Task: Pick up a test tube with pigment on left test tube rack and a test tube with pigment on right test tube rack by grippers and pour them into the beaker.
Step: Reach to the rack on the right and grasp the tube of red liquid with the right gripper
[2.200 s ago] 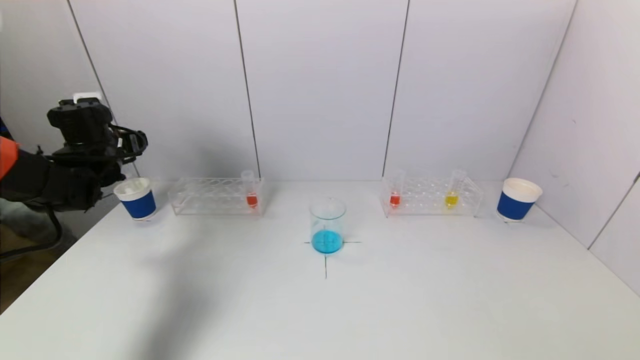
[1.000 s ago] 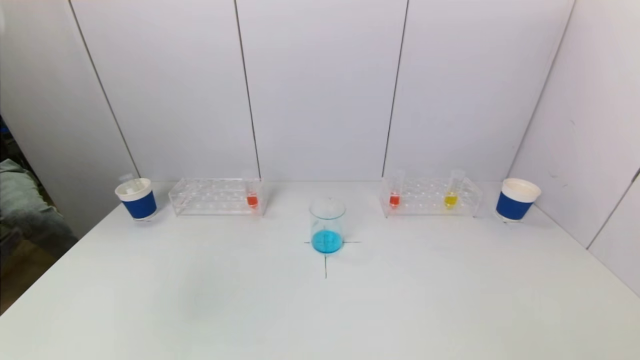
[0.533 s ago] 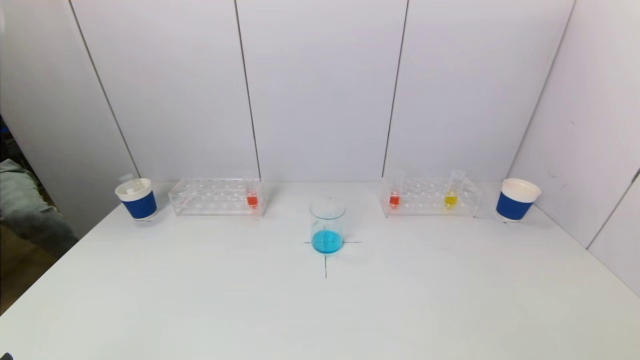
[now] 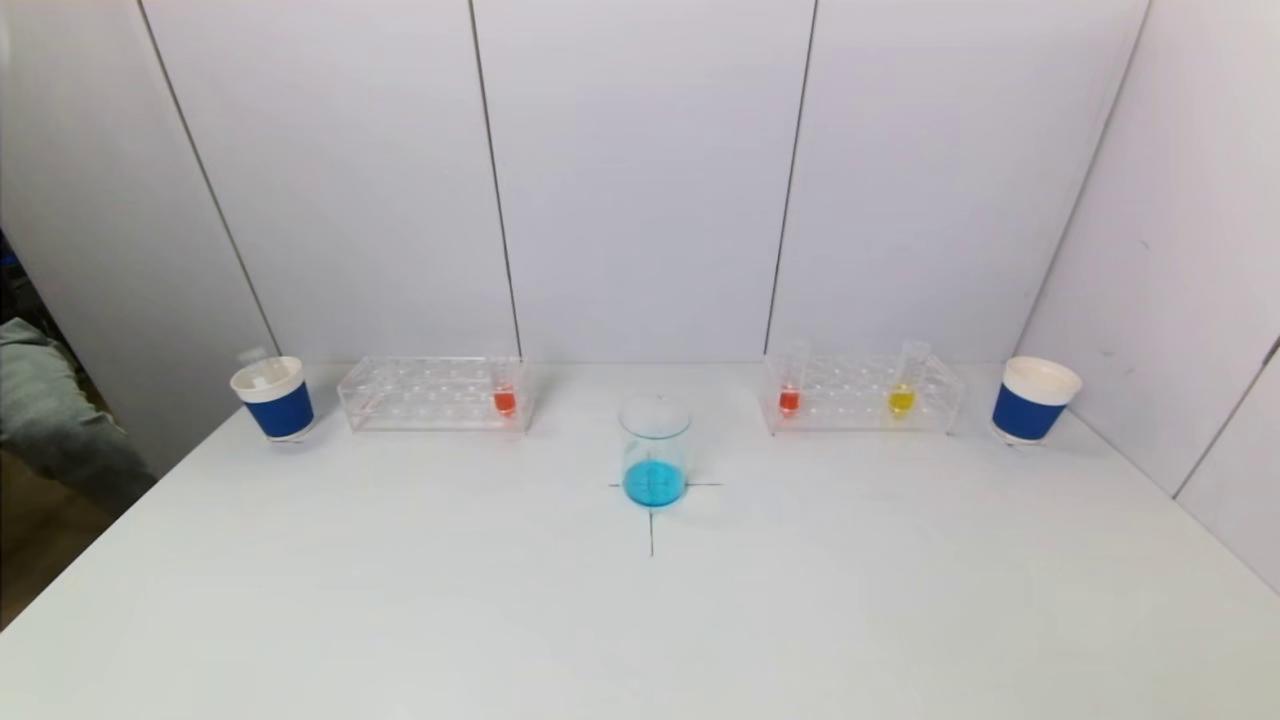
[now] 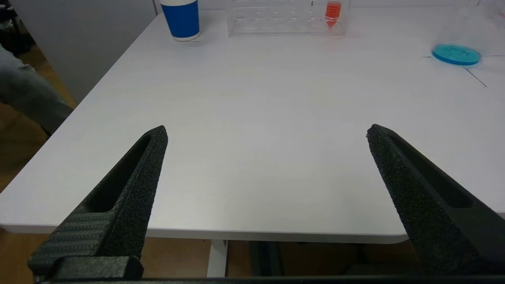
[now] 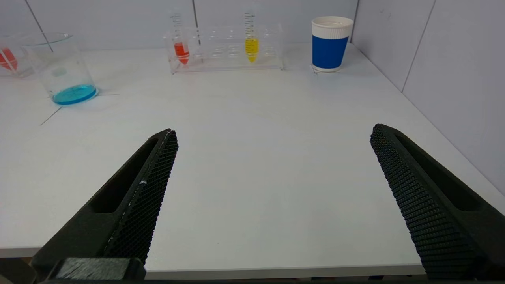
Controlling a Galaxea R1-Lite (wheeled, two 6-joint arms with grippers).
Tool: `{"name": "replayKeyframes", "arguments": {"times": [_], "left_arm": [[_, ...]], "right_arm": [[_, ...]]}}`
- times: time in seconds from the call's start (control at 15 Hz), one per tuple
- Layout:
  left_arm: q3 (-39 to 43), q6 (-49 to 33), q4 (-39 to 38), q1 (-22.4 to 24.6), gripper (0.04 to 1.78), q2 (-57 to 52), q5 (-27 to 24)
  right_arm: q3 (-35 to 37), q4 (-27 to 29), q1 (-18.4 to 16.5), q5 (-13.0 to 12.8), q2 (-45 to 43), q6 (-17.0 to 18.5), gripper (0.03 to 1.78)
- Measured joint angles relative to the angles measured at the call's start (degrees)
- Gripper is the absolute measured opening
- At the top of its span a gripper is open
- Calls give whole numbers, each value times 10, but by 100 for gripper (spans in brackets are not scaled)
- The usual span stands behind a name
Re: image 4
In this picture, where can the blue pigment test tube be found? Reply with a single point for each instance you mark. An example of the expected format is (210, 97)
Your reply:
(262, 378)

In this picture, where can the clear glass beaker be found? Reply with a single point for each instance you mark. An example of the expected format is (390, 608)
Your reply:
(655, 480)

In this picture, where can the red pigment test tube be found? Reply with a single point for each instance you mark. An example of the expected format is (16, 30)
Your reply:
(790, 400)
(503, 400)

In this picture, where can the clear acrylic test tube rack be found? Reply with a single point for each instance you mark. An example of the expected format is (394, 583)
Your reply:
(850, 395)
(420, 395)

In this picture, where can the yellow pigment test tube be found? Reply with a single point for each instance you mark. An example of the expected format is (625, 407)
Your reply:
(902, 400)

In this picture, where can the blue and white paper cup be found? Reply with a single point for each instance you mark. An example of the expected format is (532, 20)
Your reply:
(282, 410)
(1028, 410)

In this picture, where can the person's leg in grey trousers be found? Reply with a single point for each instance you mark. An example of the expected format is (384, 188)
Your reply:
(50, 410)

